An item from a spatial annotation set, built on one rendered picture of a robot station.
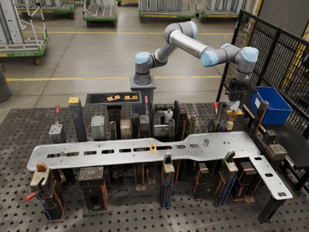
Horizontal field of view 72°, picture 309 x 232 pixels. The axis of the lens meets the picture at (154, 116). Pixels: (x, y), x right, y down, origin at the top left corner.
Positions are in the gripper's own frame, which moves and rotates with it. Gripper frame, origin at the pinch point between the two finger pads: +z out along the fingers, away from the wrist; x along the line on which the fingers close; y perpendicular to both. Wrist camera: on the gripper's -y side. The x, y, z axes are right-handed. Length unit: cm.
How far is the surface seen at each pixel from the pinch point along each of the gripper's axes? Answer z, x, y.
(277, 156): 23.8, 16.9, -25.3
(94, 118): 14, -19, 81
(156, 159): 26, 8, 46
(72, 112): 17, -30, 97
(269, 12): -3, -222, -155
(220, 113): 13.5, -15.1, 0.1
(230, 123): 20.6, -11.8, -7.4
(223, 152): 26.6, 7.6, 3.8
